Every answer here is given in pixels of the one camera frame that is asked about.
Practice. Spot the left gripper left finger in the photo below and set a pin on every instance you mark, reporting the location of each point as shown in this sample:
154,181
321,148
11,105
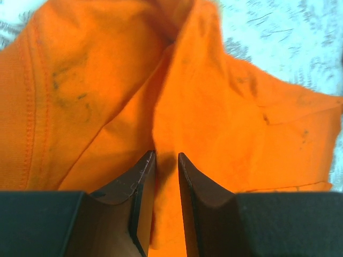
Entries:
114,220

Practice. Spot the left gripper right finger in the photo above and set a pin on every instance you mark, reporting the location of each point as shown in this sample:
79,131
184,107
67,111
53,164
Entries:
218,222

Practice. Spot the orange t shirt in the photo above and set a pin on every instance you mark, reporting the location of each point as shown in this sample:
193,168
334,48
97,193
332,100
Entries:
88,87

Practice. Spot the floral table mat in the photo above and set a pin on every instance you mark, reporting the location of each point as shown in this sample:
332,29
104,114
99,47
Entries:
293,41

